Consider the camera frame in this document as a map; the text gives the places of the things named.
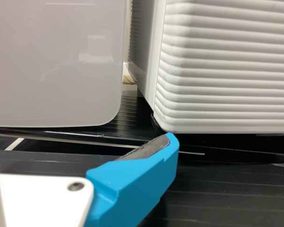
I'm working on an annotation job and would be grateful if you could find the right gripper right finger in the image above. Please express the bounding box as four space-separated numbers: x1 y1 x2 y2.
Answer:
85 131 180 227

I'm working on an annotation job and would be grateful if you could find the black platform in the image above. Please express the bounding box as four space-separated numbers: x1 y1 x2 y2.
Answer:
0 148 284 227
0 93 284 165

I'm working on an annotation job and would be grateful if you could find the white box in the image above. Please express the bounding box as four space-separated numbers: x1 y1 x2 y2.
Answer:
0 0 130 130

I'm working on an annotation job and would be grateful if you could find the white incubator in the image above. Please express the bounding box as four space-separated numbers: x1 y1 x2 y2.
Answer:
128 0 168 114

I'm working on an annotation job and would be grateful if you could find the incubator door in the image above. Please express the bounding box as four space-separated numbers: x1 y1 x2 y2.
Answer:
153 0 284 136

